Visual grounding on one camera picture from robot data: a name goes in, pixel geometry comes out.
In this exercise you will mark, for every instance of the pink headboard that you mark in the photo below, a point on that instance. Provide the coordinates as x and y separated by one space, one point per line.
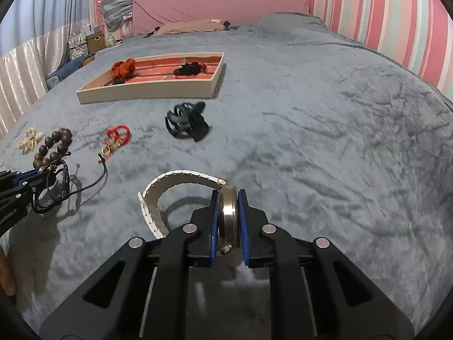
219 7

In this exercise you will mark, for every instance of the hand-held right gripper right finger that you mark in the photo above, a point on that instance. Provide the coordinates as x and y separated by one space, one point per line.
243 226

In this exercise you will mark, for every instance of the cream scrunchie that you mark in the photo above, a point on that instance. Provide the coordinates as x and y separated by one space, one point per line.
30 141

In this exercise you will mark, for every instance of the white satin curtain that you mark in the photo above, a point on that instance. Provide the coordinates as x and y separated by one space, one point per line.
24 74

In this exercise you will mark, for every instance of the beige band wristwatch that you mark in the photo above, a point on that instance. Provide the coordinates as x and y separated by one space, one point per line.
177 176

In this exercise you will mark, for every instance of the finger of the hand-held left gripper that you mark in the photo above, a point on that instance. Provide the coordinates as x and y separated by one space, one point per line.
24 176
24 187

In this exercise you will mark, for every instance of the orange scrunchie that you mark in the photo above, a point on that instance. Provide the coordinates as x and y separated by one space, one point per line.
122 69

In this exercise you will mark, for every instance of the grey velvet blanket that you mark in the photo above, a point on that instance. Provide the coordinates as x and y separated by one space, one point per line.
300 148

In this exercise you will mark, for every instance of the pink lined jewelry tray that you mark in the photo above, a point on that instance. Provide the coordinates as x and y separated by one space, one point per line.
148 90

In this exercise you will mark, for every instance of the brown cardboard box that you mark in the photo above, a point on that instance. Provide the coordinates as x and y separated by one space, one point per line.
95 42

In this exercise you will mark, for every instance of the beige pillow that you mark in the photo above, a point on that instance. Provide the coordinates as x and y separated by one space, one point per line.
191 26

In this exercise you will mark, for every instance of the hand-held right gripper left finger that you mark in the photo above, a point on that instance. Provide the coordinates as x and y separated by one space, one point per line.
213 226

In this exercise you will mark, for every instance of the person's left forearm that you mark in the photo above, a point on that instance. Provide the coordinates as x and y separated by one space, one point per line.
6 272

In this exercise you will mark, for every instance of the black hair claw clip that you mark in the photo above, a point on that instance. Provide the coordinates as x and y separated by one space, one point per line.
184 125

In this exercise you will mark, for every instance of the blue curtain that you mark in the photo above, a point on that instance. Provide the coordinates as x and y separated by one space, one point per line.
39 3

